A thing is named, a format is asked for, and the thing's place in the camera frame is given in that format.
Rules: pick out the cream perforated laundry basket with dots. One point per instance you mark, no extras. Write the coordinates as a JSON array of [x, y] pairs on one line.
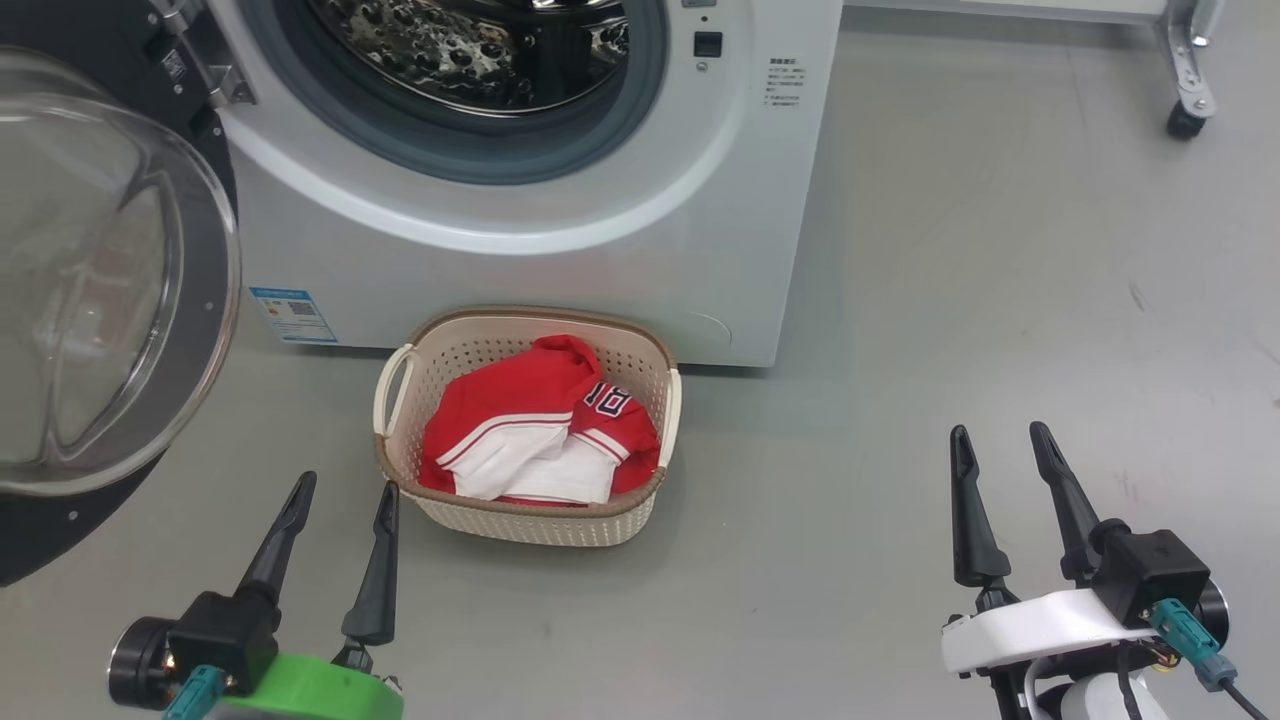
[[520, 525]]

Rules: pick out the black round glass washer door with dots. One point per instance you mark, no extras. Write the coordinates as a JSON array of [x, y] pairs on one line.
[[100, 300]]

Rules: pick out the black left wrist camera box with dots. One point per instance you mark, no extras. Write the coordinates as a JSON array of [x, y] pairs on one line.
[[220, 630]]

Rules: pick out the white front-load washing machine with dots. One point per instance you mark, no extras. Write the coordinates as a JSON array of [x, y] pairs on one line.
[[500, 290]]

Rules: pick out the red and white jersey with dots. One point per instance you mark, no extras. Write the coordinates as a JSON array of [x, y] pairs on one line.
[[510, 410]]

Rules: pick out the blue energy label sticker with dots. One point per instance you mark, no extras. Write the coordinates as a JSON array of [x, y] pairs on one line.
[[293, 316]]

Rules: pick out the metal frame leg with caster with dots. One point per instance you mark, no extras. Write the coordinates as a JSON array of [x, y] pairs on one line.
[[1190, 80]]

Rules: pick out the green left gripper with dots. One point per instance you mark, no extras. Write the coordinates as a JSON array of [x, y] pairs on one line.
[[320, 695]]

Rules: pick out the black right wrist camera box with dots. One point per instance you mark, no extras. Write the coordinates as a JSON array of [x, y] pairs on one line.
[[1160, 570]]

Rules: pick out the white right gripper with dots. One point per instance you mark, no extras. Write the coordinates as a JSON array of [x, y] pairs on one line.
[[1040, 630]]

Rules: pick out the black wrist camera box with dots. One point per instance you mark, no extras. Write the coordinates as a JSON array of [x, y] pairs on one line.
[[220, 630], [1160, 570]]

